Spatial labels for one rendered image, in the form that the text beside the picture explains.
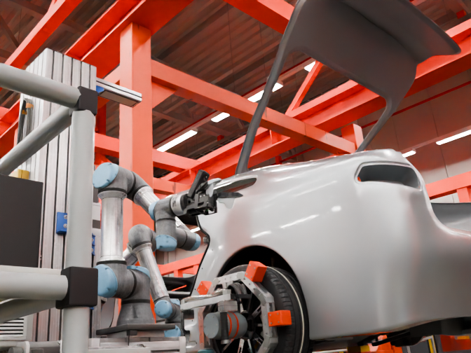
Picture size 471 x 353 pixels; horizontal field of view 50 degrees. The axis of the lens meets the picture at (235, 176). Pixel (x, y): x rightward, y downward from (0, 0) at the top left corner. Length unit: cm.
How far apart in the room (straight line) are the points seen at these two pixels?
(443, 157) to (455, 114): 104
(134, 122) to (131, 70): 39
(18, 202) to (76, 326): 16
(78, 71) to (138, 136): 98
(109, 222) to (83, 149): 139
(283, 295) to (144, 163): 127
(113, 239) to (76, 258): 140
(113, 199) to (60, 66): 70
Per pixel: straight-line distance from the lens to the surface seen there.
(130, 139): 333
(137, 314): 204
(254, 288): 269
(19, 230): 64
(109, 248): 201
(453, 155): 1251
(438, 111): 1298
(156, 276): 239
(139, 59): 364
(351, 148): 536
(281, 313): 256
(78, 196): 64
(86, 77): 248
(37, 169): 218
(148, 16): 374
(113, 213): 204
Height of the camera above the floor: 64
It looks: 21 degrees up
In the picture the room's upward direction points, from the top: 5 degrees counter-clockwise
